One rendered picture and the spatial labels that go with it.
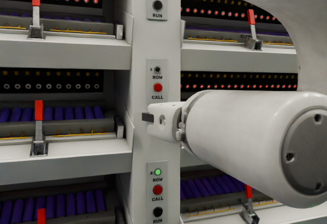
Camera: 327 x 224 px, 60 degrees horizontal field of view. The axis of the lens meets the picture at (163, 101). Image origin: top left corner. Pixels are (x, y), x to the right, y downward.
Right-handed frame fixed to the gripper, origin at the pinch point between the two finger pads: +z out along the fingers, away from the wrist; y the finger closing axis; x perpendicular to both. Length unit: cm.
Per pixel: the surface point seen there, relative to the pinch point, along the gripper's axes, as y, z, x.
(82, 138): -13.4, 8.6, -5.2
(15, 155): -24.4, 5.8, -6.8
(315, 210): 41.6, 6.1, -26.0
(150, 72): -1.4, 3.9, 7.1
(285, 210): 33.6, 7.6, -25.5
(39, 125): -20.6, 6.3, -2.0
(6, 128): -26.5, 10.5, -2.8
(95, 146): -11.3, 6.8, -6.4
